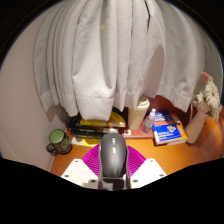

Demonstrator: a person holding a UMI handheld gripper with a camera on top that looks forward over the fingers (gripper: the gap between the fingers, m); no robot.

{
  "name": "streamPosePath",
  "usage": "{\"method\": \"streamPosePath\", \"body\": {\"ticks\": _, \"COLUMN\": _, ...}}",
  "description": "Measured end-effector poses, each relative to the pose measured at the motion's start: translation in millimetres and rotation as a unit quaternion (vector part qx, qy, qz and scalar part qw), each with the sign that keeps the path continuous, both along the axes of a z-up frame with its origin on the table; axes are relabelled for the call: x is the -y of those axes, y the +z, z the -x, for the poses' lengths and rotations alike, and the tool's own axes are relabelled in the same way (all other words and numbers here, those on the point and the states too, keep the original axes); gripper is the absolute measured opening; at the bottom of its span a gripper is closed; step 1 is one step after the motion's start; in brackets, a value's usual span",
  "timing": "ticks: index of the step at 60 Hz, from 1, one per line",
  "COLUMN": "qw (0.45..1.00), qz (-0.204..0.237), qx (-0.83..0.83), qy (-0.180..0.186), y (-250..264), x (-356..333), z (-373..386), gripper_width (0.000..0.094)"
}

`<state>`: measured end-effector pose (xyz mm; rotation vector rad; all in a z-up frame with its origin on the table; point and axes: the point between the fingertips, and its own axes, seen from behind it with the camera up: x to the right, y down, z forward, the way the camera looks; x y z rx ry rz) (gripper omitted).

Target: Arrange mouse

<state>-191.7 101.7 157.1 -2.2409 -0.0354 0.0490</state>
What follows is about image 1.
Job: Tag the white-edged yellow book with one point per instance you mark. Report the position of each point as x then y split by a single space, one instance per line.
76 140

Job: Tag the dark grey computer mouse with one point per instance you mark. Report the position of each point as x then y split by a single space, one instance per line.
113 155

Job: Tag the dark green mug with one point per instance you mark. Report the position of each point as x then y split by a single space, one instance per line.
59 141

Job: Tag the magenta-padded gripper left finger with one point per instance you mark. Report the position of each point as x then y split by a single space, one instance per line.
78 171

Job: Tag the clear sanitizer bottle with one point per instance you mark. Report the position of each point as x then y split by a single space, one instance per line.
148 123

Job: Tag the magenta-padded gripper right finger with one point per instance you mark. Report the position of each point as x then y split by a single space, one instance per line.
148 171

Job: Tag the black book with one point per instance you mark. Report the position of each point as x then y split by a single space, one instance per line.
90 130

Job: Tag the white pleated curtain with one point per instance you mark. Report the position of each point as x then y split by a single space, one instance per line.
116 50

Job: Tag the beige lidded tumbler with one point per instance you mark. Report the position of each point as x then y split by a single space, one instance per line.
137 115

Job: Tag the white ceramic vase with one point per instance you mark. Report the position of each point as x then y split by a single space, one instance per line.
196 128

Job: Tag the blue cover book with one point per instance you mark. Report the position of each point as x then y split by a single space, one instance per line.
166 130

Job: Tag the yellow cover book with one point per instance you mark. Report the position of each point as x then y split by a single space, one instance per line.
113 121

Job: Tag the flat red book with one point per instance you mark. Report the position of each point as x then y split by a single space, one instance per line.
135 133

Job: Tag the white flower bouquet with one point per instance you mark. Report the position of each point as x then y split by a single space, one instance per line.
210 96

